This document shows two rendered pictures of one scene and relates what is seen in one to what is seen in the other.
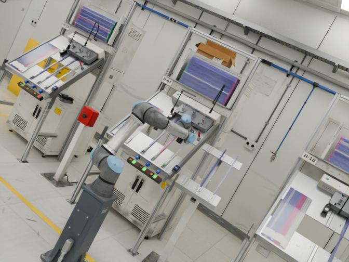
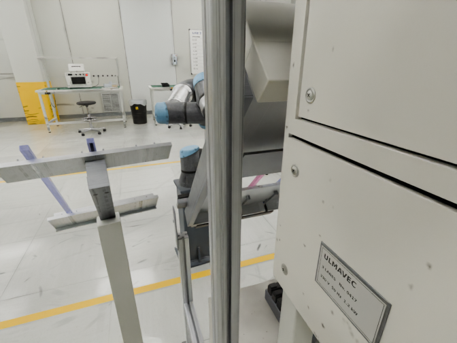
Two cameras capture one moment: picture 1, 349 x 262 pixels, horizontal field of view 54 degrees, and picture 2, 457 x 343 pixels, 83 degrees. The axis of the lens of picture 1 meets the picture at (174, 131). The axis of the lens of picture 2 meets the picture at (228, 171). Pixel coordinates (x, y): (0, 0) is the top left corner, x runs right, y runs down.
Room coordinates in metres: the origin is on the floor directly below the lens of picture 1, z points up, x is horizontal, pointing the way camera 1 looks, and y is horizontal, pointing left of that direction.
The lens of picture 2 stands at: (3.31, -0.57, 1.22)
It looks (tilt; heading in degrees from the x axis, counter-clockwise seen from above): 22 degrees down; 138
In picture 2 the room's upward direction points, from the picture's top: straight up
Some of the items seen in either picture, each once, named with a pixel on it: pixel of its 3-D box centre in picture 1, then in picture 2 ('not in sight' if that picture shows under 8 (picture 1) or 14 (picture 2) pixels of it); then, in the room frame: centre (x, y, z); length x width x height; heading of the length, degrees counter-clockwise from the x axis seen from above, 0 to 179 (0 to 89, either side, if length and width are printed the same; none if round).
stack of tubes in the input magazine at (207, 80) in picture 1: (209, 81); not in sight; (3.17, -0.07, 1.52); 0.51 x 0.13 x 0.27; 67
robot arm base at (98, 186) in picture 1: (104, 184); (190, 175); (2.07, 0.23, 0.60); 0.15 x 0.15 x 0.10
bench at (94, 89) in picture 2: not in sight; (87, 107); (-2.81, 0.93, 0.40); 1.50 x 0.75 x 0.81; 67
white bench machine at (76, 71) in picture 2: not in sight; (78, 75); (-2.85, 0.89, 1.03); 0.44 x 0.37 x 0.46; 73
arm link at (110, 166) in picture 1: (111, 168); (190, 157); (2.08, 0.24, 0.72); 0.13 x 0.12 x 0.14; 51
